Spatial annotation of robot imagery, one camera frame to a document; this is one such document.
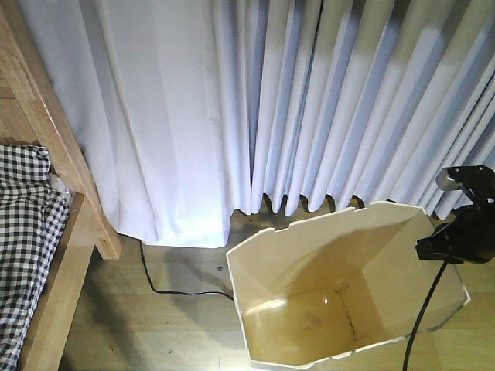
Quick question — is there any wooden bed frame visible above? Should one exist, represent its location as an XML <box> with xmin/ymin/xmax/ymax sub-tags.
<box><xmin>1</xmin><ymin>1</ymin><xmax>121</xmax><ymax>370</ymax></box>

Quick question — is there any white plastic trash bin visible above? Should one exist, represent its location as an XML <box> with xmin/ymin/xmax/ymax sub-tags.
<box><xmin>227</xmin><ymin>201</ymin><xmax>470</xmax><ymax>370</ymax></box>

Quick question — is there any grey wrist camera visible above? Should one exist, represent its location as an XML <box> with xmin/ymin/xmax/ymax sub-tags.
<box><xmin>435</xmin><ymin>165</ymin><xmax>495</xmax><ymax>191</ymax></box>

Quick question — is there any black floor power cord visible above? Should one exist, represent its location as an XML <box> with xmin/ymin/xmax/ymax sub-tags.
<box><xmin>138</xmin><ymin>238</ymin><xmax>235</xmax><ymax>299</ymax></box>

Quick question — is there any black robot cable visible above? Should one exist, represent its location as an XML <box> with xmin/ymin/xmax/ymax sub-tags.
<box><xmin>401</xmin><ymin>253</ymin><xmax>452</xmax><ymax>371</ymax></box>

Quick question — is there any white curtain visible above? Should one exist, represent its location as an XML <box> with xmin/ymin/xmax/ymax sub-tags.
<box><xmin>19</xmin><ymin>1</ymin><xmax>494</xmax><ymax>247</ymax></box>

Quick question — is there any checkered black white bedding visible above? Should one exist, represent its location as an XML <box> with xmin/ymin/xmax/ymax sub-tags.
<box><xmin>1</xmin><ymin>145</ymin><xmax>69</xmax><ymax>370</ymax></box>

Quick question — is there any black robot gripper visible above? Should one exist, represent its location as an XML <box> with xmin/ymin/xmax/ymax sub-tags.
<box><xmin>415</xmin><ymin>196</ymin><xmax>494</xmax><ymax>264</ymax></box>

